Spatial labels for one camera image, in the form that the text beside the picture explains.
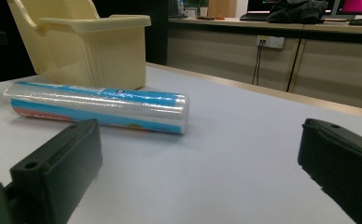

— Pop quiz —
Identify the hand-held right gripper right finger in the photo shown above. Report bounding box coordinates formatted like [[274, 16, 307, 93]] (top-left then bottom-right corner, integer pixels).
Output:
[[297, 118, 362, 224]]

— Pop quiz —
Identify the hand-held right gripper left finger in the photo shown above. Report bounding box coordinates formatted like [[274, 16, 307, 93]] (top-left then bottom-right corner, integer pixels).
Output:
[[9, 118, 104, 224]]

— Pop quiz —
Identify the plastic wrap roll blue label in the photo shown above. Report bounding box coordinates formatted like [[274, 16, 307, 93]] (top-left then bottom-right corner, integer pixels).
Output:
[[3, 81, 189, 135]]

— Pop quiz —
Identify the cream plastic storage bin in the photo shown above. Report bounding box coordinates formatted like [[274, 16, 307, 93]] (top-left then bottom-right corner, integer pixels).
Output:
[[7, 0, 152, 91]]

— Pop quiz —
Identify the long wooden desk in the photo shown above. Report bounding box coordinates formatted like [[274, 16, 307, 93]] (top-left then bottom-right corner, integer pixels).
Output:
[[166, 17, 362, 112]]

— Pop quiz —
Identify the computer monitor pink screen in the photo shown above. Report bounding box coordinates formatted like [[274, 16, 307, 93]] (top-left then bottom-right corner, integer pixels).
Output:
[[330, 0, 362, 21]]

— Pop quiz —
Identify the black bag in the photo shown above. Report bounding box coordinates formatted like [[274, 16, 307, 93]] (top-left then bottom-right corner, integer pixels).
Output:
[[266, 0, 329, 25]]

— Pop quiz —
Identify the dark computer monitor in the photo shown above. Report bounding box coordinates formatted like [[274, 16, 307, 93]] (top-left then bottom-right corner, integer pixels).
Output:
[[240, 0, 278, 22]]

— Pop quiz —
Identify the wooden box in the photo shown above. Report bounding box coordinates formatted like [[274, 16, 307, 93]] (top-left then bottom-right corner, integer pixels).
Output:
[[207, 0, 238, 19]]

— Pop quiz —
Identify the black power cable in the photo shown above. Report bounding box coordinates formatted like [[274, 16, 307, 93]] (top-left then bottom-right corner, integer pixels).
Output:
[[251, 40, 264, 86], [286, 38, 303, 92]]

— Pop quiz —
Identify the white wall socket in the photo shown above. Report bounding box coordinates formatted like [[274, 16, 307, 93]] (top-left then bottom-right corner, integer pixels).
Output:
[[256, 35, 285, 49]]

